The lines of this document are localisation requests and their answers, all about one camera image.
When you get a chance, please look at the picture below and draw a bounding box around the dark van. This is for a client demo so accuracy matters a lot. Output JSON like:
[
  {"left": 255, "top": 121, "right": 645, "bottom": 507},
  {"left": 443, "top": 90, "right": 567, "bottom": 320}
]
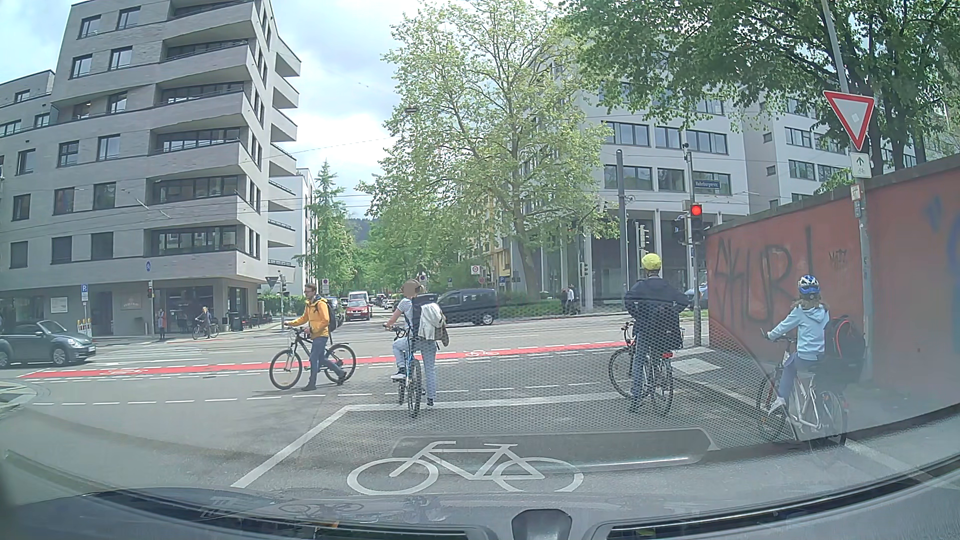
[{"left": 436, "top": 288, "right": 501, "bottom": 327}]

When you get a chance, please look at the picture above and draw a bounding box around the row of trees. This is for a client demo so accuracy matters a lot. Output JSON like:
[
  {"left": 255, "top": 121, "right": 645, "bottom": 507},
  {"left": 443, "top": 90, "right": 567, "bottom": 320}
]
[{"left": 352, "top": 202, "right": 489, "bottom": 297}]

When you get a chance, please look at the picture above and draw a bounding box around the large green tree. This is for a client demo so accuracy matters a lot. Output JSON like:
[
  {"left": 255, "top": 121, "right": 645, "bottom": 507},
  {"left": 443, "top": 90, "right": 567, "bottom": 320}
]
[
  {"left": 558, "top": 0, "right": 960, "bottom": 177},
  {"left": 357, "top": 0, "right": 620, "bottom": 297}
]

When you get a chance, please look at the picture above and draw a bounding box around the tall dark pole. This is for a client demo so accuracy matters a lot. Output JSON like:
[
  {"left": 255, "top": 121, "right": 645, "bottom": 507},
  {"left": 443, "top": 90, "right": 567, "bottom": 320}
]
[{"left": 615, "top": 148, "right": 630, "bottom": 295}]

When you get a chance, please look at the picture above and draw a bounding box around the tall conifer tree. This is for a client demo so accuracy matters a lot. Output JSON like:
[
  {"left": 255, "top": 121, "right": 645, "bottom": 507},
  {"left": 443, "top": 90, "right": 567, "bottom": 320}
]
[{"left": 294, "top": 159, "right": 360, "bottom": 295}]

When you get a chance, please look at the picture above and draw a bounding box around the give way sign on pole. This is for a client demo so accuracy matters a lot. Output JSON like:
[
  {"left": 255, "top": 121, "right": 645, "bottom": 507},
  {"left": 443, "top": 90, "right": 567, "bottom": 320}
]
[
  {"left": 264, "top": 274, "right": 288, "bottom": 331},
  {"left": 818, "top": 0, "right": 877, "bottom": 384}
]

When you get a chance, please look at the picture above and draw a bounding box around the white office building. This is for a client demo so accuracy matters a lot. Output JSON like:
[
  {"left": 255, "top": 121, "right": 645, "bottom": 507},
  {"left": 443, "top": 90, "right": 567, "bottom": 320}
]
[{"left": 487, "top": 67, "right": 939, "bottom": 305}]

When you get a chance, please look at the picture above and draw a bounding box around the grey asphalt road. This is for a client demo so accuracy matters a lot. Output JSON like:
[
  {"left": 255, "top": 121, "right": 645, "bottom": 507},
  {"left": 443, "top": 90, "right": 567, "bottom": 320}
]
[{"left": 0, "top": 311, "right": 960, "bottom": 511}]

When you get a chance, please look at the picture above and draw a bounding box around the grey multi-storey building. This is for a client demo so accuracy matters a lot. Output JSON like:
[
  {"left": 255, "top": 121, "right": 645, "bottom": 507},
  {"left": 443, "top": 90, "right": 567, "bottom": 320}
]
[{"left": 0, "top": 0, "right": 303, "bottom": 339}]

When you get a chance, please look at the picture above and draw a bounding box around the dark grey car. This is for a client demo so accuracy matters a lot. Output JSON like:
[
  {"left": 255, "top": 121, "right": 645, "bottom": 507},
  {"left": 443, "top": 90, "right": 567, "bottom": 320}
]
[{"left": 0, "top": 319, "right": 97, "bottom": 369}]

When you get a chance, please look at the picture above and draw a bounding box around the red graffiti wall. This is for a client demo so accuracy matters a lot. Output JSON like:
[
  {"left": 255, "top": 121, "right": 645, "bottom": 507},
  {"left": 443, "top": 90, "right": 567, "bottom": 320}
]
[{"left": 705, "top": 155, "right": 960, "bottom": 399}]

